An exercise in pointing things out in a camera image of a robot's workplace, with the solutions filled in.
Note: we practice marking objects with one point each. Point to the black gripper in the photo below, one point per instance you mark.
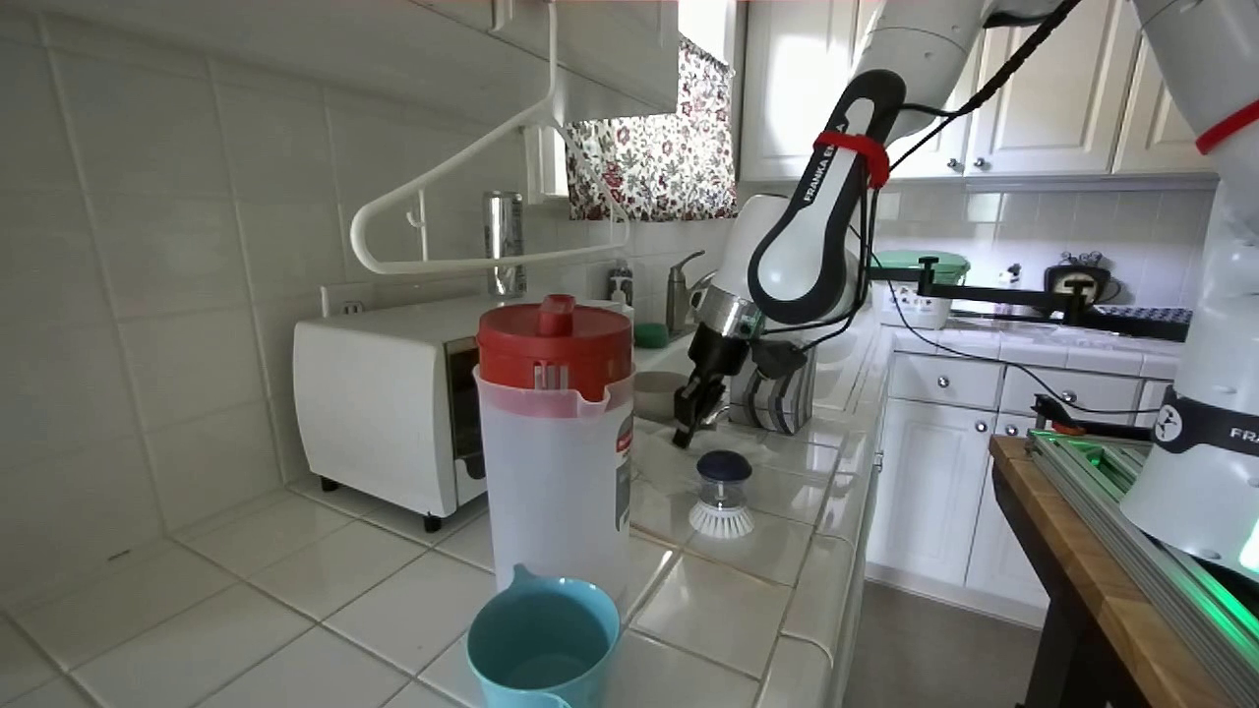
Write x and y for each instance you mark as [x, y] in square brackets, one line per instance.
[719, 363]

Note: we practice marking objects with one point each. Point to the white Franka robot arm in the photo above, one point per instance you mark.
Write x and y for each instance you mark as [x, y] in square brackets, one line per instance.
[1204, 496]

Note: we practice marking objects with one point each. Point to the white base cabinet door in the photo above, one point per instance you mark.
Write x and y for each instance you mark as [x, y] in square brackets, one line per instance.
[1006, 523]
[926, 493]

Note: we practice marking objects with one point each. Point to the white base cabinet drawer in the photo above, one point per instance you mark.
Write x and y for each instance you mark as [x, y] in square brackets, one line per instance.
[1086, 383]
[950, 383]

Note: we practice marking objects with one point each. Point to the white under-cabinet box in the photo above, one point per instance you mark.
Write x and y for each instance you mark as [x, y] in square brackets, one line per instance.
[547, 164]

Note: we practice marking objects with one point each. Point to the beige bowl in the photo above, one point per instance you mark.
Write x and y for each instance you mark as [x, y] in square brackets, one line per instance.
[649, 393]

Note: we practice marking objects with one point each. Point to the grey striped dish towel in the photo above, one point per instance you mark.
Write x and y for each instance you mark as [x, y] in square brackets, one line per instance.
[782, 412]

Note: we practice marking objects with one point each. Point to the green sponge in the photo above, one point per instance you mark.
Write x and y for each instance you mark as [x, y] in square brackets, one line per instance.
[649, 337]

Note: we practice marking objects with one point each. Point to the small glass jar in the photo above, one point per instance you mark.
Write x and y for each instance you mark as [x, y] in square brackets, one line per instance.
[723, 506]

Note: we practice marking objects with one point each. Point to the chrome kitchen faucet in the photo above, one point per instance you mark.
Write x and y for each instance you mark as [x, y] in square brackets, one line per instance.
[678, 298]

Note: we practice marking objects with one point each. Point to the small soap dispenser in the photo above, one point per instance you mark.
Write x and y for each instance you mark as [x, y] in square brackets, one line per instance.
[618, 287]

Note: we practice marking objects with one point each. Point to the clear pitcher with red lid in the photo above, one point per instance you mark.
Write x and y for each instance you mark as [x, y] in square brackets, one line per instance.
[551, 456]

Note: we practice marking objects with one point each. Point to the white pot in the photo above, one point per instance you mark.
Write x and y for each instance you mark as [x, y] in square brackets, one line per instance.
[921, 313]

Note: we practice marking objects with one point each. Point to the steel cylinder canister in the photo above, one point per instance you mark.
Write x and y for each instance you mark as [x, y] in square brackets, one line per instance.
[504, 240]

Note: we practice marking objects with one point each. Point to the floral window curtain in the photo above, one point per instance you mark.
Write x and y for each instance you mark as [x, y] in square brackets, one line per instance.
[656, 159]

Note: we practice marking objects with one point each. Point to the teal plastic measuring cup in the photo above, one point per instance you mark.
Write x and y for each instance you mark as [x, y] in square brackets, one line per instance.
[537, 644]

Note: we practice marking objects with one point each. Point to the green plastic container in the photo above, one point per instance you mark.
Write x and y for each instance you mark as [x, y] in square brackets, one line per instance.
[935, 264]

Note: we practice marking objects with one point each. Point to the white toaster oven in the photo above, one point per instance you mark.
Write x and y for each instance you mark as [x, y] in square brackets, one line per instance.
[379, 405]

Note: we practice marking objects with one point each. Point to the white plastic clothes hanger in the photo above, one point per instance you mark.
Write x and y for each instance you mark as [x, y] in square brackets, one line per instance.
[447, 165]

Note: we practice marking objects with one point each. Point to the black table clamp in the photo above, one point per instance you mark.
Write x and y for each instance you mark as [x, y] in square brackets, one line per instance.
[1086, 417]

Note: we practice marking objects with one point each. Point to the black round dial appliance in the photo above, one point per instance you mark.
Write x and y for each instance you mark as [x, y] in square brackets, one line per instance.
[1078, 279]

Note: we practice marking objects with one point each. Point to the wooden table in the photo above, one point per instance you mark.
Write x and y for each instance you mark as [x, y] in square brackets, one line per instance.
[1086, 564]

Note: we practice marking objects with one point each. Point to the black stove grate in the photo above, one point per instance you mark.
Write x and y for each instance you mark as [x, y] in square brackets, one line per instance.
[1143, 321]

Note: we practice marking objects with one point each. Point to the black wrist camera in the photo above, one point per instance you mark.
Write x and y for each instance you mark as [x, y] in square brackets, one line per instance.
[782, 355]

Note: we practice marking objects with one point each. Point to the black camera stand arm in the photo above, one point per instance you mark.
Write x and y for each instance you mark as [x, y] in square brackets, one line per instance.
[1009, 302]

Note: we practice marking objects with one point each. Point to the aluminium rail with green light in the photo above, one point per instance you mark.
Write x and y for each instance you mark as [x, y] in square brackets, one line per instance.
[1154, 551]

